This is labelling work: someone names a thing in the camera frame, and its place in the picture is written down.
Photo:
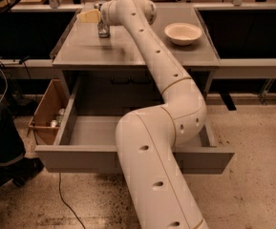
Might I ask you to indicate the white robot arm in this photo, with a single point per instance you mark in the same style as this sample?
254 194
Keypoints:
145 137

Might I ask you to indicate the brown cardboard box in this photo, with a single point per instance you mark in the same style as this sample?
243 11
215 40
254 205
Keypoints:
53 100

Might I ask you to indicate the person leg dark trousers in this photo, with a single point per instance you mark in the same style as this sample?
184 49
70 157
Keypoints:
11 145

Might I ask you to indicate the white paper bowl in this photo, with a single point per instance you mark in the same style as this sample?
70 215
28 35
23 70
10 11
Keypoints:
182 34

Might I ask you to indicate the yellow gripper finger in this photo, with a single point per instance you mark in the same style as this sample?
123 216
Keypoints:
89 16

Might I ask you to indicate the grey open top drawer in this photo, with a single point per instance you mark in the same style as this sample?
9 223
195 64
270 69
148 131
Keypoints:
86 143

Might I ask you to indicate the grey metal cabinet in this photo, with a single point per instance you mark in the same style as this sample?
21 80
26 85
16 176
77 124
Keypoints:
83 48

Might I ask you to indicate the black shoe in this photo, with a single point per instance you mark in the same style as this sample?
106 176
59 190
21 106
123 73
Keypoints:
21 170

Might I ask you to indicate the redbull can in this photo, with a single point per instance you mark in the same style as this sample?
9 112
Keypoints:
103 29

